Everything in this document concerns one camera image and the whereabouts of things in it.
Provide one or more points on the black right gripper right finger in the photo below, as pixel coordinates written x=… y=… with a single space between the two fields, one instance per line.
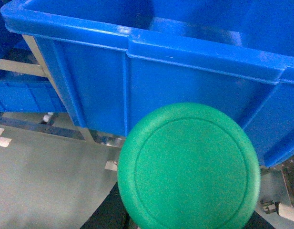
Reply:
x=257 y=222

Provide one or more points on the blue bin for green buttons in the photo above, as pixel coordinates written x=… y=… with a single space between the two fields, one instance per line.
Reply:
x=115 y=61

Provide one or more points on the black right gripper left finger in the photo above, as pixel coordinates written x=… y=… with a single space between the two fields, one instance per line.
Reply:
x=111 y=214

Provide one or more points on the green mushroom push button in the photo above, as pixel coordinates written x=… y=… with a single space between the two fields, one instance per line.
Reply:
x=188 y=166

